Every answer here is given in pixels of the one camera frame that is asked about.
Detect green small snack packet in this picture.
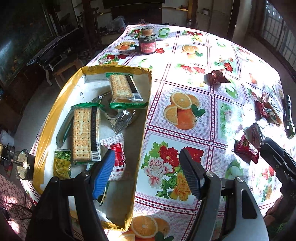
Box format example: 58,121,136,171
97,181,109,206

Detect red white snack packet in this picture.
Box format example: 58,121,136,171
100,133,128,181

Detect yellow green snack packet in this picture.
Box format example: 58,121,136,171
53,149,71,180

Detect red small snack packet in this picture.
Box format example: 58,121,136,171
234,134,259,164

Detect green cracker pack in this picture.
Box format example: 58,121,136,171
72,102,101,165

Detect silver foil snack bag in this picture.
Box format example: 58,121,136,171
91,91,142,134

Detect orange cracker pack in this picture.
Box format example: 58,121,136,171
261,93,282,126

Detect dark green snack pack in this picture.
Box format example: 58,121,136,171
56,108,74,148

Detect green wafer pack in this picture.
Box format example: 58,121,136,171
106,72,148,110

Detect dark red foil snack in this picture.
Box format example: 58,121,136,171
204,69,231,85

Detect right hand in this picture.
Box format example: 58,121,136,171
263,196,283,226

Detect black flashlight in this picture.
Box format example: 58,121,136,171
283,95,295,139

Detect small red candy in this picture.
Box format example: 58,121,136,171
254,101,269,118

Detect yellow-taped white box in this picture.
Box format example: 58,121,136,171
33,64,152,231

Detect brass electric motor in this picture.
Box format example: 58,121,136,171
9,149,35,181

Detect floral fruit tablecloth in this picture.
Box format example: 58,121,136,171
22,25,283,240

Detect wooden stool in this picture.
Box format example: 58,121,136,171
53,59,84,89

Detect red-labelled dark jar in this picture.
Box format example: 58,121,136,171
138,27,157,54

